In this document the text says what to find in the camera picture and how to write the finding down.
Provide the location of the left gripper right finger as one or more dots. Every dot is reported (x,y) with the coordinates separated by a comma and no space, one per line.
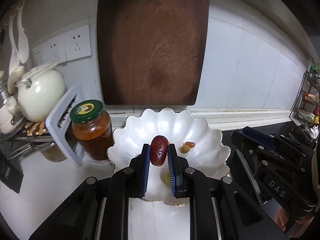
(185,181)

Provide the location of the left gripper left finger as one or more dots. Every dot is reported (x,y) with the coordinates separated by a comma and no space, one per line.
(132,180)

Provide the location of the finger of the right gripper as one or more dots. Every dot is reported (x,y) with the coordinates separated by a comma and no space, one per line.
(249,140)
(282,145)

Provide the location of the small tan longan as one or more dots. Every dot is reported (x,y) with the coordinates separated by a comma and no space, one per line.
(185,149)

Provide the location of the green apple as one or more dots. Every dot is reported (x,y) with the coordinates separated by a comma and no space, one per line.
(167,178)

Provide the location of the black gas stove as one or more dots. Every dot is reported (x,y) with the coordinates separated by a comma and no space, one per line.
(283,128)

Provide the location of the white scalloped bowl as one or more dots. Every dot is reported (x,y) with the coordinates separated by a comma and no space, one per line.
(208,156)

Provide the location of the glass jar green lid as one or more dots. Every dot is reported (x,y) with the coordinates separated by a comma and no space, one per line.
(92,127)

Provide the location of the steel pot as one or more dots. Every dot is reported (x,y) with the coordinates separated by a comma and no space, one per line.
(52,152)

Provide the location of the white dish rack panel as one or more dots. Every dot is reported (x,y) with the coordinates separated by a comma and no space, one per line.
(58,122)

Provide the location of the black knife block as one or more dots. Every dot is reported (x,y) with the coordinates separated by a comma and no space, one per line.
(10,175)

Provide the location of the cream ceramic kettle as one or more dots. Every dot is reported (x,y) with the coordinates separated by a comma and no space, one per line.
(39,90)

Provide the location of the white lidded pot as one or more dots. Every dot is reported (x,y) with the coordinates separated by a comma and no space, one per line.
(10,115)

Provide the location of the brown wooden cutting board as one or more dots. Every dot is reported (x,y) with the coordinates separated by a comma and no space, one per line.
(151,52)

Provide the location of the white hanging spoon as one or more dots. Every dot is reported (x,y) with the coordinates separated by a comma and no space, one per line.
(23,44)

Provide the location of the wire spice rack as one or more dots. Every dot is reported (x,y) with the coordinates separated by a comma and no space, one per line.
(305,110)

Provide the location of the white wall socket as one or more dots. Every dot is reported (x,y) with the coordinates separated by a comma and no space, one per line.
(78,43)
(53,49)

